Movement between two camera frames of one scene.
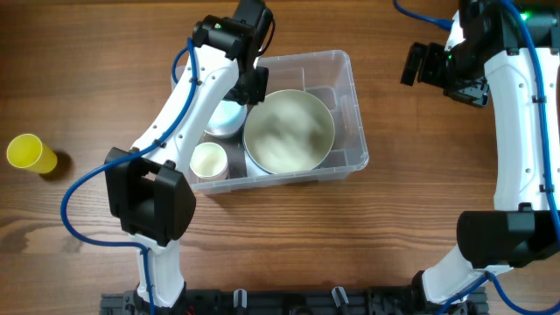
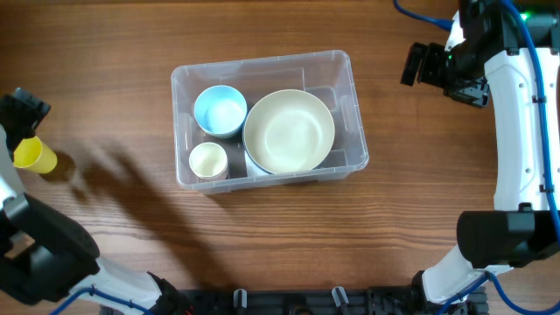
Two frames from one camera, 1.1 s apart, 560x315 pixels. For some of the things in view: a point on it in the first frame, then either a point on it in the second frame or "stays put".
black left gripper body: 252,87 to 23,113
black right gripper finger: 412,63 stays put
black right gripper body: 428,62 stays put
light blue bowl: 227,120 stays put
